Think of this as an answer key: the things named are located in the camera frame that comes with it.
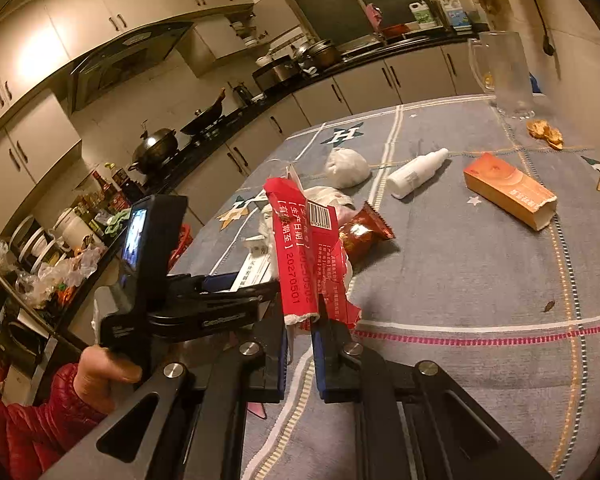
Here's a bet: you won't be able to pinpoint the red torn wrapper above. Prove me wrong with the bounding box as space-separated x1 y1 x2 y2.
264 178 361 330

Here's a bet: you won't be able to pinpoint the red jacket forearm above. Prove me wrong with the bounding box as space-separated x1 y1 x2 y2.
0 364 114 479

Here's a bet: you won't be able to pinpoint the upper kitchen cabinets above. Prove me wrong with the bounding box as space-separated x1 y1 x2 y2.
0 0 301 233

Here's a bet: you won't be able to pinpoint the kitchen cabinets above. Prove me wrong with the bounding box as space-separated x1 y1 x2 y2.
59 39 487 351
0 0 301 233

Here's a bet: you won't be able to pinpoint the lower kitchen cabinets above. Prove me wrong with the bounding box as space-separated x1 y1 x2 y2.
59 39 487 351

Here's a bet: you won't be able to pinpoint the left hand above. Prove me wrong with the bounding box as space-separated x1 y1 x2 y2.
73 346 143 415

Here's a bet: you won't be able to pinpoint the red plastic mesh basket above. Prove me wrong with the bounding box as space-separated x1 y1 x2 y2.
169 223 193 269

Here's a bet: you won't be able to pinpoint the green cloth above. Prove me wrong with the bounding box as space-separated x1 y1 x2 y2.
105 208 131 237

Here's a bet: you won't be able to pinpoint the white rice cooker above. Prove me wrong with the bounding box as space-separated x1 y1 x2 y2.
53 208 102 250

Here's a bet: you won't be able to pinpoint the white small box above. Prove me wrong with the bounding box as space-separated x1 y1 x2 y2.
230 235 272 292

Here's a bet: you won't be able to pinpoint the dark soy sauce bottle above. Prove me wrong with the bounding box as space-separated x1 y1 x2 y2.
112 168 145 204

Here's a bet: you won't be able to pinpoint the clear plastic bags pile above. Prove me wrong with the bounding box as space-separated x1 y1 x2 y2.
16 246 105 310

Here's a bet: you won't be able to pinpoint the red label sauce bottle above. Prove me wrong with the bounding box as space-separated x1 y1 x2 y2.
92 170 117 202

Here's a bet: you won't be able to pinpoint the white dish rack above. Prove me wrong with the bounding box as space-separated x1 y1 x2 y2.
9 214 66 274

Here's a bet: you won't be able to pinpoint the lidded steel wok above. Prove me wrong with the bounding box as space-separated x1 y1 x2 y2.
129 128 178 176

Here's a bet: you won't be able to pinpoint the grey patterned tablecloth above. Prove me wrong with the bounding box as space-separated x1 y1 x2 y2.
175 96 600 479

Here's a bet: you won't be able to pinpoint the red brown snack packet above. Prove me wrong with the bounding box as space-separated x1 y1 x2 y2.
339 202 394 266

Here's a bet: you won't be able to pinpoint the black frying pan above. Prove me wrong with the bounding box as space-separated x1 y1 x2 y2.
181 89 226 136

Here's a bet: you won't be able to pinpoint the white crumpled tissue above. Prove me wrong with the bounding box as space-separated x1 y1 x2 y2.
325 148 370 188

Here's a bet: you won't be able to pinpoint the white squeeze bottle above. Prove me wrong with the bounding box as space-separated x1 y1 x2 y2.
386 148 450 200

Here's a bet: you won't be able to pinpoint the orange carton box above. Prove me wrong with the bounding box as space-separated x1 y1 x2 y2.
464 153 557 232

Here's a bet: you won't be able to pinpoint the metal rectangular cooker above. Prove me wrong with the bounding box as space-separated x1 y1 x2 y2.
252 55 301 92

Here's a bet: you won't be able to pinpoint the steel pot with lid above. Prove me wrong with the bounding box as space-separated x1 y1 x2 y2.
306 40 342 70

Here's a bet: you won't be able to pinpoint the orange peel scraps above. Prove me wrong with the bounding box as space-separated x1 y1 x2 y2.
527 119 564 151

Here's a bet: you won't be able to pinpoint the pink cloth on tap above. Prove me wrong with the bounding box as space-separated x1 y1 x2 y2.
365 3 382 32

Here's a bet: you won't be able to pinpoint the glass pitcher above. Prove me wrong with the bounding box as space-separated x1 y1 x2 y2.
468 30 534 119

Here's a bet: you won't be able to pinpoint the white detergent jug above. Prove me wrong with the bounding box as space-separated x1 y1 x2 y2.
408 0 438 29

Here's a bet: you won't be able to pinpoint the blue white carton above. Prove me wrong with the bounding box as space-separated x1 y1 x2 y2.
444 6 471 30

